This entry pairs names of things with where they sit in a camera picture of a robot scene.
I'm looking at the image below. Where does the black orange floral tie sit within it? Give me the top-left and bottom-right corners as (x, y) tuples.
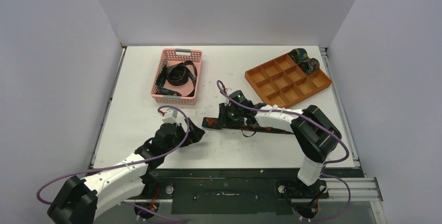
(202, 117), (292, 134)

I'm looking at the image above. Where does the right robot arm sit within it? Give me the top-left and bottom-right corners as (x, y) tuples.
(218, 90), (343, 197)

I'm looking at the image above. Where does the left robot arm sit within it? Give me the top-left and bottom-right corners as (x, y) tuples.
(47, 122), (205, 223)

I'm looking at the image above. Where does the orange divided tray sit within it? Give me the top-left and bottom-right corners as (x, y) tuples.
(244, 53), (332, 108)

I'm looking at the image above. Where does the dark tie in basket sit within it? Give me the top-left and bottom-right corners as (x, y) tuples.
(155, 60), (198, 97)

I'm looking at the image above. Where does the pink plastic basket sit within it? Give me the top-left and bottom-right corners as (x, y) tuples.
(151, 48), (203, 105)

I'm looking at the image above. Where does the rolled blue green tie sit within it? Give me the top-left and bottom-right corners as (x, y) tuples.
(288, 48), (309, 64)

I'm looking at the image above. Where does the rolled dark floral tie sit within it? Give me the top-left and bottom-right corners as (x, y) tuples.
(298, 58), (320, 76)

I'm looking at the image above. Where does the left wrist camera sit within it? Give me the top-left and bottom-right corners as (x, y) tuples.
(162, 108), (179, 124)

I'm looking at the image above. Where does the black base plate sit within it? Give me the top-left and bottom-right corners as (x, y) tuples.
(133, 168), (329, 215)

